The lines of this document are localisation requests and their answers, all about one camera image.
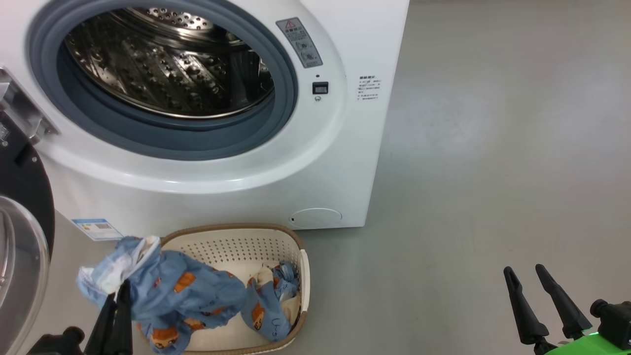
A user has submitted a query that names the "white front-load washing machine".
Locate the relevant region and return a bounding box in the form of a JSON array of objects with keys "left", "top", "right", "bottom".
[{"left": 0, "top": 0, "right": 410, "bottom": 238}]

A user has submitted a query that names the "round white filter cover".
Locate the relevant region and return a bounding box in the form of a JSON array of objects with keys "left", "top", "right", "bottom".
[{"left": 289, "top": 208, "right": 343, "bottom": 229}]

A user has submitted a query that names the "black text sticker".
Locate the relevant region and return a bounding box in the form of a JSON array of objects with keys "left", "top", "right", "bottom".
[{"left": 358, "top": 75, "right": 382, "bottom": 102}]

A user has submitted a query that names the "steel washing machine drum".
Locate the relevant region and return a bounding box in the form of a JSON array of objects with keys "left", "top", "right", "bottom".
[{"left": 64, "top": 7, "right": 275, "bottom": 119}]

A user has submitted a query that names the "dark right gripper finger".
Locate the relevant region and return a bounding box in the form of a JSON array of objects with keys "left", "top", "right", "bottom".
[
  {"left": 503, "top": 267, "right": 549, "bottom": 346},
  {"left": 535, "top": 264, "right": 593, "bottom": 341}
]

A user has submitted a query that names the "grey rubber door gasket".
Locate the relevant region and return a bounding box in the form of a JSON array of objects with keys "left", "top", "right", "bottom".
[{"left": 27, "top": 0, "right": 299, "bottom": 161}]

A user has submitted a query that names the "cream perforated laundry basket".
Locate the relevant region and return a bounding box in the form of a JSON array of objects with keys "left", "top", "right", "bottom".
[{"left": 158, "top": 223, "right": 311, "bottom": 355}]

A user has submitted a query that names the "blue bear print garment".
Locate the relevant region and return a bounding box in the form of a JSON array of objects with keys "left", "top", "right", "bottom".
[{"left": 76, "top": 236, "right": 247, "bottom": 355}]

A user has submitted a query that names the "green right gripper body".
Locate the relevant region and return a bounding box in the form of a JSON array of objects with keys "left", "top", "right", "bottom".
[{"left": 535, "top": 331, "right": 631, "bottom": 355}]

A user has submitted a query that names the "grey warning label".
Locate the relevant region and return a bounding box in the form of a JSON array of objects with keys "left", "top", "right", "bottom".
[{"left": 276, "top": 18, "right": 324, "bottom": 69}]

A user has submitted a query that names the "black glass washing machine door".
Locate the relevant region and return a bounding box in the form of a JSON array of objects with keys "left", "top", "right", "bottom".
[{"left": 0, "top": 67, "right": 60, "bottom": 355}]

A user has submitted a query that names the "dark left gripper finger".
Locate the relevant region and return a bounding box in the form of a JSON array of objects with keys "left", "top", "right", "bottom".
[
  {"left": 106, "top": 280, "right": 134, "bottom": 355},
  {"left": 85, "top": 295, "right": 118, "bottom": 355}
]

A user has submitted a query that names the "blue energy label sticker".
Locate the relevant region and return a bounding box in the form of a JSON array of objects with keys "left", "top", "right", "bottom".
[{"left": 71, "top": 218, "right": 124, "bottom": 242}]

